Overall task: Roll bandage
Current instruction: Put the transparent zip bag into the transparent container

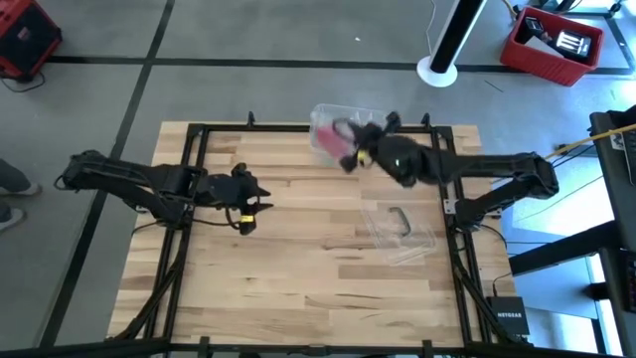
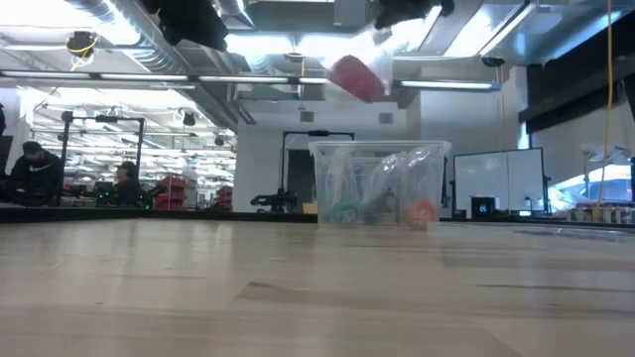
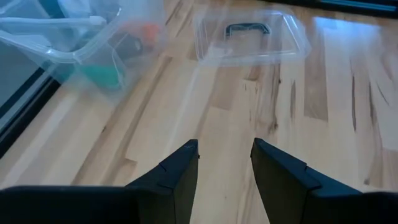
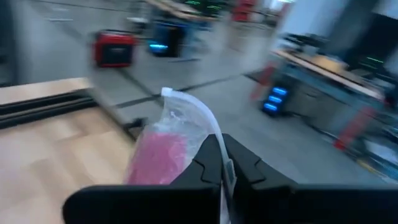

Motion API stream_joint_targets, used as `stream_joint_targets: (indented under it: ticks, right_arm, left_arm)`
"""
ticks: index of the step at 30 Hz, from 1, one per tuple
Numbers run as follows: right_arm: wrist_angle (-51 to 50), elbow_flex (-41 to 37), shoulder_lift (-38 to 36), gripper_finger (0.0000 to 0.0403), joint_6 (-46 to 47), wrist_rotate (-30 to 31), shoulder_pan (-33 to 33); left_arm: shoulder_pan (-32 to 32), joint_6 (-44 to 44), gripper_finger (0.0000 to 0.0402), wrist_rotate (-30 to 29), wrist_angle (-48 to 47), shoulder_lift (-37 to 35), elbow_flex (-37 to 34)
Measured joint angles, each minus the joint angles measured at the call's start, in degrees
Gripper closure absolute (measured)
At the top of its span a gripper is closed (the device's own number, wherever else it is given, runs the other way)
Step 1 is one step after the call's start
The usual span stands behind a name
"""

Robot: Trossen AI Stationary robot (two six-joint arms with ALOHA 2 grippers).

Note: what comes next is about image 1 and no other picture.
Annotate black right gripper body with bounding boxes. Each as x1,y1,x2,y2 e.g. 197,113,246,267
358,129,398,170

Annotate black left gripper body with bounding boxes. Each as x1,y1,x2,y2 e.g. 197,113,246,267
201,171,259,215

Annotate clear plastic bag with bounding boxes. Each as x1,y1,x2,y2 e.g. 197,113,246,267
313,117,360,166

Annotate clear plastic storage box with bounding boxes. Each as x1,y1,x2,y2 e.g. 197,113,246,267
308,102,395,168

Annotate clear plastic box lid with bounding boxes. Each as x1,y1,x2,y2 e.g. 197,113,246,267
358,198,439,269

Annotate black pole white base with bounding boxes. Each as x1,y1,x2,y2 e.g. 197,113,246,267
415,0,488,89

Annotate red plastic crate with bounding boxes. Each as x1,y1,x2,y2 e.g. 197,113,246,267
499,5,606,89

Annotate small black device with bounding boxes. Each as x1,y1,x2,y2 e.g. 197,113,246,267
523,15,549,39

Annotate black silver device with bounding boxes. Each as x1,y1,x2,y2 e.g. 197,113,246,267
553,29,593,64

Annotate black Netgear router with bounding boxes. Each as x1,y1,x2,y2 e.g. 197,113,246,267
485,296,531,337

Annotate person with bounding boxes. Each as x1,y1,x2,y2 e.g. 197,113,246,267
0,157,44,235

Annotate black desk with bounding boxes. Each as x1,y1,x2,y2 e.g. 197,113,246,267
506,106,636,358

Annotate red black generator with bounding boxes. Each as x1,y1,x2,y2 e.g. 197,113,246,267
0,0,64,84

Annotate black metal table frame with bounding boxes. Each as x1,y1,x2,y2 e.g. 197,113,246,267
106,111,528,358

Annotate thin white cable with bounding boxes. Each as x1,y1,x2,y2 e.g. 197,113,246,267
424,0,439,57

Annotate yellow cable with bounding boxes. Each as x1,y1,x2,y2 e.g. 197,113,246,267
544,123,636,161

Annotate black generator cable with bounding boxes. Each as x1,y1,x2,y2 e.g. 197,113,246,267
0,71,47,94

